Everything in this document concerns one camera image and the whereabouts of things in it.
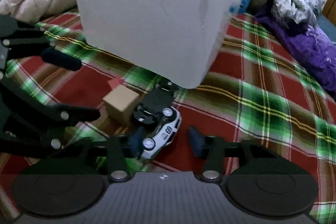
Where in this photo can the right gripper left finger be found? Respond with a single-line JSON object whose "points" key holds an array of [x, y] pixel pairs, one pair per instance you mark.
{"points": [[108, 157]]}

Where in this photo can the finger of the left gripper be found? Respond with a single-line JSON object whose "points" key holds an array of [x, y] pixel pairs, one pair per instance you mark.
{"points": [[72, 115], [61, 60]]}

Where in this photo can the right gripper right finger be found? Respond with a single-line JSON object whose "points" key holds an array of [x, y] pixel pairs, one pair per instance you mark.
{"points": [[214, 149]]}

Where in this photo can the brown cardboard cube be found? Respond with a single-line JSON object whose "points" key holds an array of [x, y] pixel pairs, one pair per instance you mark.
{"points": [[120, 103]]}

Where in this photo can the white toy car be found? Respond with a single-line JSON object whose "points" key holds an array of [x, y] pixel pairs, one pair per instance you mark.
{"points": [[163, 135]]}

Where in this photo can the black toy car upside down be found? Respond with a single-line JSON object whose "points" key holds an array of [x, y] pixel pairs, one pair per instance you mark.
{"points": [[156, 105]]}

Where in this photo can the plaid bed sheet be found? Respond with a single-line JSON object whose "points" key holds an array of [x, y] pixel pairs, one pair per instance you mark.
{"points": [[254, 90]]}

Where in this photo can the white plastic storage bin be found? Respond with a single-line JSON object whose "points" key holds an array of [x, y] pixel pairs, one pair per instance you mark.
{"points": [[176, 39]]}

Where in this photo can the purple garment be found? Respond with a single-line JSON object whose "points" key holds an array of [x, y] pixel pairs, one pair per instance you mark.
{"points": [[310, 46]]}

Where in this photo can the patchwork pillow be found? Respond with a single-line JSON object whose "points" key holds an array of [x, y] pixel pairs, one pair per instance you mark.
{"points": [[328, 28]]}

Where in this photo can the wooden headboard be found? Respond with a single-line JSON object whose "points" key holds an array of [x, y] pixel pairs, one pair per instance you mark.
{"points": [[329, 11]]}

